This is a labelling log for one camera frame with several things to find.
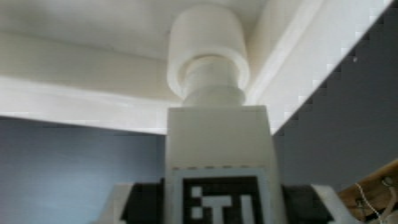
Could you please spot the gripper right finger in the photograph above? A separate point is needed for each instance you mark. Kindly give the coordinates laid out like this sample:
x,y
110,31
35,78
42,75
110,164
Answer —
x,y
316,206

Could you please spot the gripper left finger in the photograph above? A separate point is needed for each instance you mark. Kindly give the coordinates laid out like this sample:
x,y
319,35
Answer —
x,y
134,205

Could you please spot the white leg with tag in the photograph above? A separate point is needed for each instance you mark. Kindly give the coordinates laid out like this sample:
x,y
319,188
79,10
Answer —
x,y
223,186

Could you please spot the white square tabletop part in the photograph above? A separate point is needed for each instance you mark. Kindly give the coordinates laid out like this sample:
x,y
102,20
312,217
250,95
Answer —
x,y
85,50

